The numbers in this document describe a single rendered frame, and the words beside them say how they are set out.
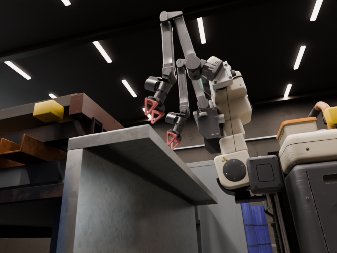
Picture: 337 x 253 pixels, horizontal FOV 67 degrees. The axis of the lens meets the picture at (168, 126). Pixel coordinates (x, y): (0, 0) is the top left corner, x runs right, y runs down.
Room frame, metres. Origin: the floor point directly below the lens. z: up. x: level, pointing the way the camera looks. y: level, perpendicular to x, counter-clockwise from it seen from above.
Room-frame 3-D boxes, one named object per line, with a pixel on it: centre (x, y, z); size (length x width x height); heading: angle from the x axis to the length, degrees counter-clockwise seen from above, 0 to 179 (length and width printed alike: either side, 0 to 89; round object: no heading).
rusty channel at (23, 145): (1.42, 0.20, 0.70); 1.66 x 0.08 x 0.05; 165
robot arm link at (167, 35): (1.10, -0.02, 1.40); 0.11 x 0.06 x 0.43; 168
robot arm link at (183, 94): (1.52, -0.11, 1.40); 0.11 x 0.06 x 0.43; 168
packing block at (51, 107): (0.63, 0.33, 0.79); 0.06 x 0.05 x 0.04; 75
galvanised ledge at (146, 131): (1.15, -0.03, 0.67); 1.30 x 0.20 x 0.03; 165
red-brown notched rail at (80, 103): (1.38, 0.03, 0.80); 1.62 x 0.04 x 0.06; 165
